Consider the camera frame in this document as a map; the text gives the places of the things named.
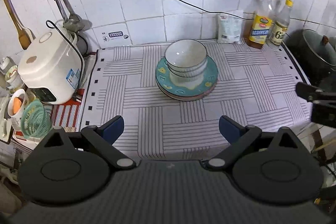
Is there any teal fried egg plate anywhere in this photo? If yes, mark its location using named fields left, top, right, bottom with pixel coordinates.
left=155, top=56, right=218, bottom=96

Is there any white ribbed bowl black rim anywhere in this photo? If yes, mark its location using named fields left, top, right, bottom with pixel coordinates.
left=165, top=40, right=207, bottom=69

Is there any black wok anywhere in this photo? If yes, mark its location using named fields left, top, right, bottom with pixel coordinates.
left=286, top=29, right=335, bottom=92

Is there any striped table mat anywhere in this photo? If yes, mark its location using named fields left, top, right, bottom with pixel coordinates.
left=80, top=43, right=311, bottom=159

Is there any glass wok lid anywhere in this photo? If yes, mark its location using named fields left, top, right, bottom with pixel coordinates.
left=302, top=29, right=335, bottom=67

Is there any teal plastic basket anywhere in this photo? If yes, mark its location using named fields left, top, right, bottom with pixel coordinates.
left=21, top=99, right=52, bottom=139

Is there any white rice cooker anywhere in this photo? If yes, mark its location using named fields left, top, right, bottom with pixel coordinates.
left=18, top=28, right=84, bottom=105

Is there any white vinegar bottle yellow cap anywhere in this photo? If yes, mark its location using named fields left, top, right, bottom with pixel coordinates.
left=269, top=0, right=293, bottom=47

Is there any white mug with egg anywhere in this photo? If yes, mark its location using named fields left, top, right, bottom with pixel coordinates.
left=7, top=89, right=29, bottom=131

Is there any yellow label cooking wine bottle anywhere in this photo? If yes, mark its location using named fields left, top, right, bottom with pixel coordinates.
left=247, top=0, right=273, bottom=49

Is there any white salt bag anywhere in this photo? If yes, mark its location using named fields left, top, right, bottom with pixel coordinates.
left=217, top=10, right=243, bottom=44

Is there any wooden spatula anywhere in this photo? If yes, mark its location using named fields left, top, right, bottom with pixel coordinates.
left=3, top=0, right=35, bottom=50

